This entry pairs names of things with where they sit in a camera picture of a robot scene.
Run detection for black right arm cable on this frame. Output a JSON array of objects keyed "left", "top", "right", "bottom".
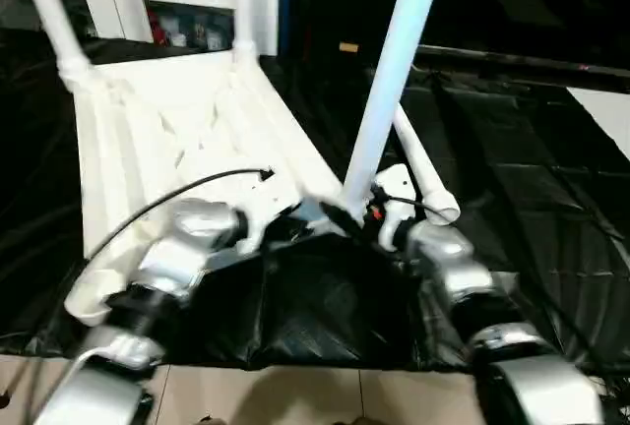
[{"left": 379, "top": 194, "right": 616, "bottom": 396}]

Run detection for black plastic mat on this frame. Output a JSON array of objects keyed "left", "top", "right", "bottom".
[{"left": 0, "top": 27, "right": 630, "bottom": 372}]

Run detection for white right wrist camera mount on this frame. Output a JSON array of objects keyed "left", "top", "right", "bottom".
[{"left": 369, "top": 162, "right": 412, "bottom": 249}]

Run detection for small bottles behind glass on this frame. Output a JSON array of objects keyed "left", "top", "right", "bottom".
[{"left": 148, "top": 4, "right": 237, "bottom": 49}]

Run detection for dark metal rail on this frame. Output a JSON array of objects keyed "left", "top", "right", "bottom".
[{"left": 418, "top": 46, "right": 630, "bottom": 87}]

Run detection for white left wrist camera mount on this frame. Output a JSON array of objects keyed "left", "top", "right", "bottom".
[{"left": 228, "top": 171, "right": 301, "bottom": 254}]

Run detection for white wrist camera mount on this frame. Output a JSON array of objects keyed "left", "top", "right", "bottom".
[
  {"left": 228, "top": 171, "right": 301, "bottom": 254},
  {"left": 369, "top": 162, "right": 412, "bottom": 249}
]

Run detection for white plastic table leg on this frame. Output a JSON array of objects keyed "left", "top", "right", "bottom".
[
  {"left": 232, "top": 0, "right": 260, "bottom": 64},
  {"left": 340, "top": 0, "right": 450, "bottom": 214},
  {"left": 392, "top": 105, "right": 462, "bottom": 226},
  {"left": 18, "top": 0, "right": 95, "bottom": 87}
]

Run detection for white plastic table top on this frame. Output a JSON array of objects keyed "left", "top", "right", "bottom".
[{"left": 64, "top": 49, "right": 347, "bottom": 326}]

